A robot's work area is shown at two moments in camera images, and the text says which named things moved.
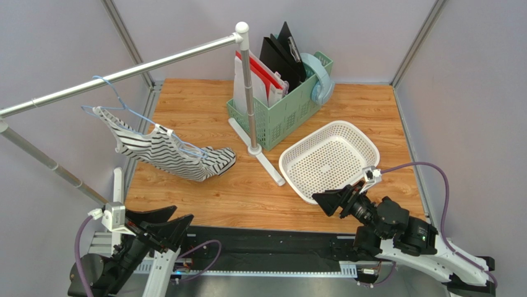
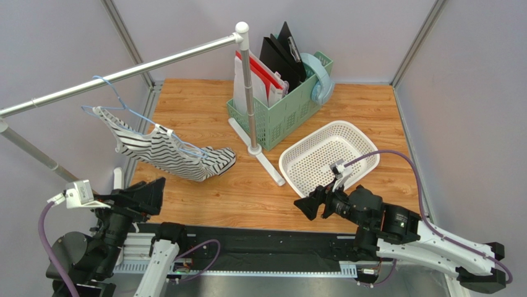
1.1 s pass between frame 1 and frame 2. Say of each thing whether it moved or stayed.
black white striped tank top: stayed
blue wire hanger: stayed
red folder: stayed
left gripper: moved
